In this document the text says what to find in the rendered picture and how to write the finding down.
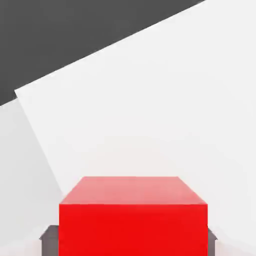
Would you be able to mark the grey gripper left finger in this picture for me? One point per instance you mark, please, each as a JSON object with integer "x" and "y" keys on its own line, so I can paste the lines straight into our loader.
{"x": 50, "y": 242}

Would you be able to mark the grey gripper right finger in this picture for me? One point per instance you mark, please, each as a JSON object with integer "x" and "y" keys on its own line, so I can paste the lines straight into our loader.
{"x": 211, "y": 245}

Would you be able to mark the small red cube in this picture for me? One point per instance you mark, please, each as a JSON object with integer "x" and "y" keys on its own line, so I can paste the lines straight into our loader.
{"x": 133, "y": 228}

